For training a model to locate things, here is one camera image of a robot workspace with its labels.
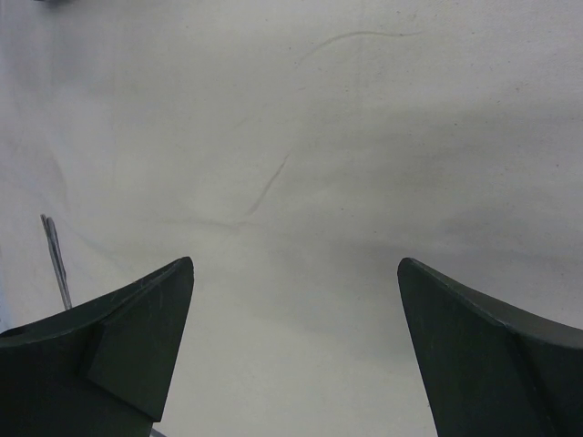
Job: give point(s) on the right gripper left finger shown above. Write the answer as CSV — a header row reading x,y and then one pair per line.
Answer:
x,y
102,368

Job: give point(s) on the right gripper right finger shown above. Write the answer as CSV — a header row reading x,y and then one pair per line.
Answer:
x,y
490,368

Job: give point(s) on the beige cloth wrap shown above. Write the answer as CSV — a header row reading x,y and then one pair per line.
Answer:
x,y
296,151

